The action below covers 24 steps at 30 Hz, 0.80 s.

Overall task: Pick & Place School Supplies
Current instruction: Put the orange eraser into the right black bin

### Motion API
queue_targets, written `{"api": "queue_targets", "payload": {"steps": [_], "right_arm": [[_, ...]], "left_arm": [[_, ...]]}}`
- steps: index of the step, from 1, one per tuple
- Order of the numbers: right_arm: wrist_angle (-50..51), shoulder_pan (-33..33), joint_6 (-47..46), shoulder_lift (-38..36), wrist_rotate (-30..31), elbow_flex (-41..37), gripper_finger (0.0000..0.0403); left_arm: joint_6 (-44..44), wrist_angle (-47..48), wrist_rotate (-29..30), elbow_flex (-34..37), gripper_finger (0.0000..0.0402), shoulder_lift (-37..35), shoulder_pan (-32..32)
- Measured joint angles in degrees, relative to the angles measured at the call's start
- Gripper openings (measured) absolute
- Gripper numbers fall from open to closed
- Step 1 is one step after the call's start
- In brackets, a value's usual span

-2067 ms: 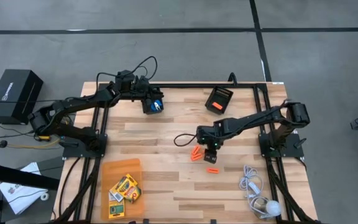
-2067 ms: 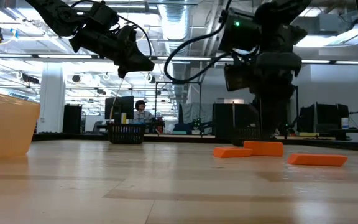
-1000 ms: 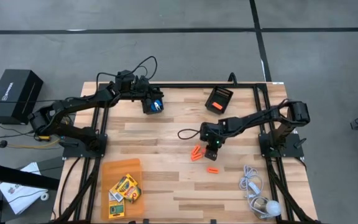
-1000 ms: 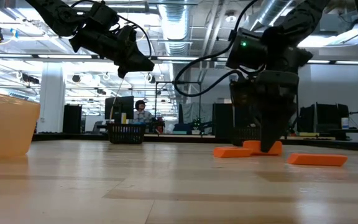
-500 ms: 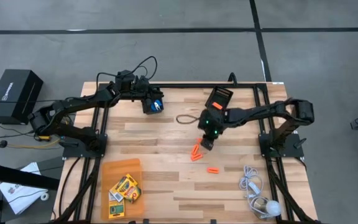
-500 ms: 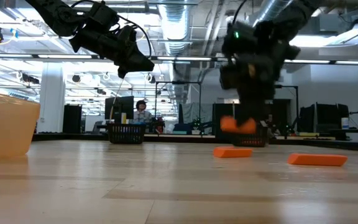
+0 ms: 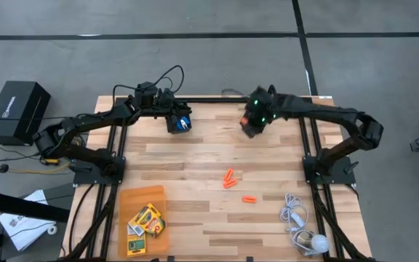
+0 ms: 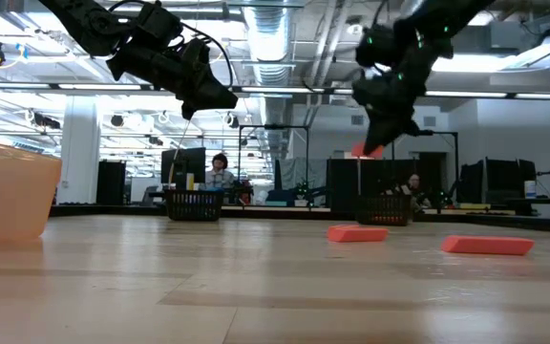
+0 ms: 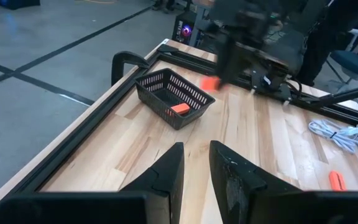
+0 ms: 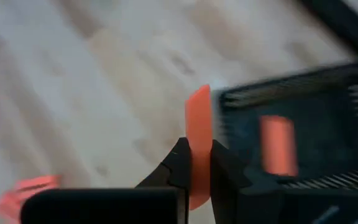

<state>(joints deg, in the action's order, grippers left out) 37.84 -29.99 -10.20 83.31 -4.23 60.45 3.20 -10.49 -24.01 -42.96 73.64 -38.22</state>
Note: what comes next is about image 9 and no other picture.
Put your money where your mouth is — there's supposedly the black table clamp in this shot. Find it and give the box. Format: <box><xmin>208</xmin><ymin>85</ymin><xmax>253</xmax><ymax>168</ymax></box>
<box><xmin>111</xmin><ymin>50</ymin><xmax>150</xmax><ymax>86</ymax></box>

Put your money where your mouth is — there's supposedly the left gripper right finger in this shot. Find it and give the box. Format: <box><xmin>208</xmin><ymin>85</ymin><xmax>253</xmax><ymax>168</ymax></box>
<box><xmin>209</xmin><ymin>139</ymin><xmax>303</xmax><ymax>224</ymax></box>

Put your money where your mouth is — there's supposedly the white bundled power cord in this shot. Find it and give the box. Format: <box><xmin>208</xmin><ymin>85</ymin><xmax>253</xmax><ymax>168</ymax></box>
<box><xmin>308</xmin><ymin>118</ymin><xmax>358</xmax><ymax>154</ymax></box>

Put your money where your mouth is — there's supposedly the blue office chair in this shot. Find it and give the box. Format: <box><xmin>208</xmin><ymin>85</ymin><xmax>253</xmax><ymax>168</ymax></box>
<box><xmin>328</xmin><ymin>28</ymin><xmax>358</xmax><ymax>82</ymax></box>

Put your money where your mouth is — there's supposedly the black plastic mesh basket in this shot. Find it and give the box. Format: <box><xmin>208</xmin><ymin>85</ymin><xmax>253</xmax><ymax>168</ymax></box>
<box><xmin>134</xmin><ymin>67</ymin><xmax>216</xmax><ymax>131</ymax></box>

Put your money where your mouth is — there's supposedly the person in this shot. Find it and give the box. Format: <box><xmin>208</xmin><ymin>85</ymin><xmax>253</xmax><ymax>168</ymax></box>
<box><xmin>295</xmin><ymin>0</ymin><xmax>358</xmax><ymax>87</ymax></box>

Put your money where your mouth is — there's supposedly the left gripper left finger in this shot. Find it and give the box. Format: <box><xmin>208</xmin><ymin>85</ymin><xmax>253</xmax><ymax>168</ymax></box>
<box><xmin>119</xmin><ymin>142</ymin><xmax>186</xmax><ymax>224</ymax></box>

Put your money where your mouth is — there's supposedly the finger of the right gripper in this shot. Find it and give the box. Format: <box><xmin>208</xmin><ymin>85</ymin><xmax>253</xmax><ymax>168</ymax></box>
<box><xmin>214</xmin><ymin>34</ymin><xmax>239</xmax><ymax>87</ymax></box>

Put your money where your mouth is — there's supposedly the black computer tower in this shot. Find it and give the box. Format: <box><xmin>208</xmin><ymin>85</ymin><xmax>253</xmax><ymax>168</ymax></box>
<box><xmin>172</xmin><ymin>10</ymin><xmax>199</xmax><ymax>48</ymax></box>

